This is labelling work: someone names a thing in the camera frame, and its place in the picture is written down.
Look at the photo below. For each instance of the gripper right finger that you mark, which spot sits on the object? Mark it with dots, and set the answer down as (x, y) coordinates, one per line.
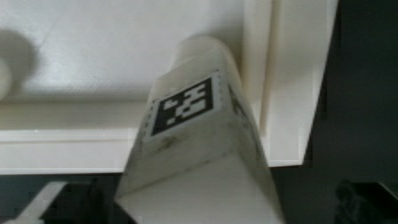
(367, 203)

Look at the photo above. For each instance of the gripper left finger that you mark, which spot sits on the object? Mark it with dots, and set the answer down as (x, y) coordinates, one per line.
(72, 203)

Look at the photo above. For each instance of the white table leg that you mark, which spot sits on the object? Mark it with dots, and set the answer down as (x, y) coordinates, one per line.
(198, 179)

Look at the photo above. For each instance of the white square tabletop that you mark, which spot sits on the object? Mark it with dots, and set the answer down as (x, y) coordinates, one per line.
(86, 50)

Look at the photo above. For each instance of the white U-shaped obstacle fence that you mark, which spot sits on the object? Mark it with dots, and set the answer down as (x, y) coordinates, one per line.
(301, 33)

